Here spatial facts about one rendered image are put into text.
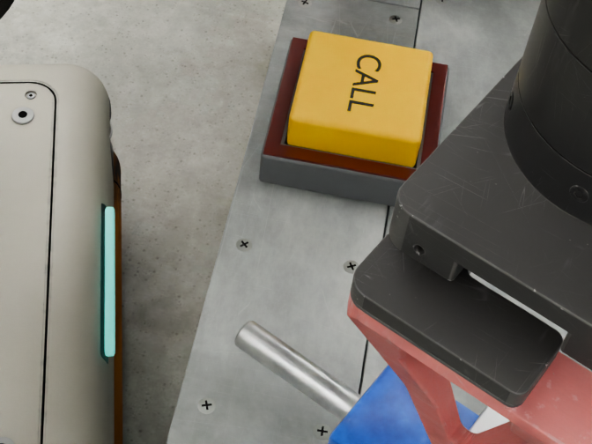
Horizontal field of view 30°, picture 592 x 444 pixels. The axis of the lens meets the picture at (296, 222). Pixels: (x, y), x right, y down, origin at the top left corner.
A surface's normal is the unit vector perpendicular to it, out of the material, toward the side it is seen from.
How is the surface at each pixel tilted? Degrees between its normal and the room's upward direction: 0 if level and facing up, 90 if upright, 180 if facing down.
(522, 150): 90
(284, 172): 90
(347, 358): 0
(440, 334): 1
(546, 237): 1
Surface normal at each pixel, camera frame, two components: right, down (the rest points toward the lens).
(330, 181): -0.18, 0.77
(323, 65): 0.08, -0.60
